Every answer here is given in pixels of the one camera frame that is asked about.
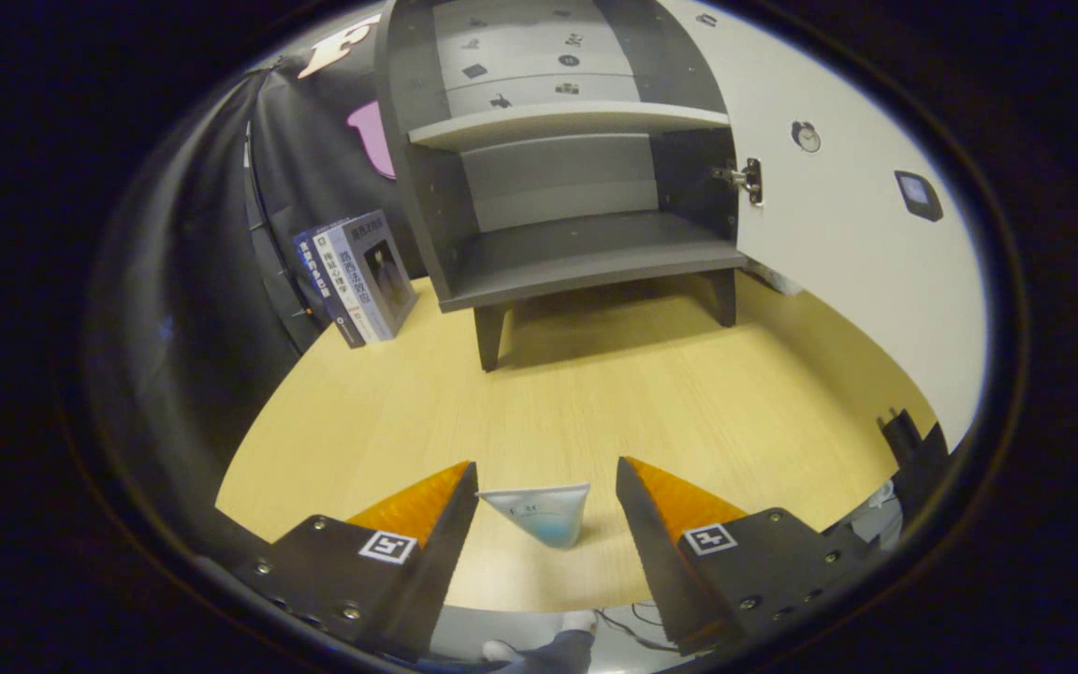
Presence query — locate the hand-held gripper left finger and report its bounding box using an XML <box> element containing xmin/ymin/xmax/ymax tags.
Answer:
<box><xmin>221</xmin><ymin>461</ymin><xmax>481</xmax><ymax>661</ymax></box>

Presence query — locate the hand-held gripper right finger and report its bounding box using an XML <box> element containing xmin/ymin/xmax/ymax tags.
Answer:
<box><xmin>616</xmin><ymin>456</ymin><xmax>881</xmax><ymax>656</ymax></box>

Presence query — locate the white blue tube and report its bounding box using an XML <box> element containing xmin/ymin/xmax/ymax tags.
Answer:
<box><xmin>478</xmin><ymin>483</ymin><xmax>591</xmax><ymax>549</ymax></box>

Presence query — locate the white cabinet door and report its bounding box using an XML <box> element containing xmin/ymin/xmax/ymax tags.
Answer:
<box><xmin>661</xmin><ymin>0</ymin><xmax>987</xmax><ymax>450</ymax></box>

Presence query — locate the person's leg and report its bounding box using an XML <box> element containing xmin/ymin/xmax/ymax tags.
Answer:
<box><xmin>478</xmin><ymin>608</ymin><xmax>601</xmax><ymax>674</ymax></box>

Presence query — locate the small black clamp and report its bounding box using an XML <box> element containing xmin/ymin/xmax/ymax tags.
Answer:
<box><xmin>879</xmin><ymin>407</ymin><xmax>952</xmax><ymax>525</ymax></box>

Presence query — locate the grey book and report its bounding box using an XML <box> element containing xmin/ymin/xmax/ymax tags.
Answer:
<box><xmin>342</xmin><ymin>210</ymin><xmax>418</xmax><ymax>340</ymax></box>

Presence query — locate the grey cabinet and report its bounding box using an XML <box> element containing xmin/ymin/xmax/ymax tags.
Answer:
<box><xmin>378</xmin><ymin>0</ymin><xmax>750</xmax><ymax>374</ymax></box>

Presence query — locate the metal door hinge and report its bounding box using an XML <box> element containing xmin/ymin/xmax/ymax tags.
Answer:
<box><xmin>712</xmin><ymin>157</ymin><xmax>765</xmax><ymax>207</ymax></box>

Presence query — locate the black stand pole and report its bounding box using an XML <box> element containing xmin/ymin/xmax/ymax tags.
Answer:
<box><xmin>241</xmin><ymin>122</ymin><xmax>320</xmax><ymax>352</ymax></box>

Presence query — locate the black backdrop cloth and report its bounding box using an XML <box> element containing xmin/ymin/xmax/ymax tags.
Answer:
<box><xmin>95</xmin><ymin>14</ymin><xmax>428</xmax><ymax>553</ymax></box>

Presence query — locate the tangle of floor cables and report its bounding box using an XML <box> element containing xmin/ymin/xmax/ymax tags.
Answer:
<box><xmin>595</xmin><ymin>604</ymin><xmax>680</xmax><ymax>652</ymax></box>

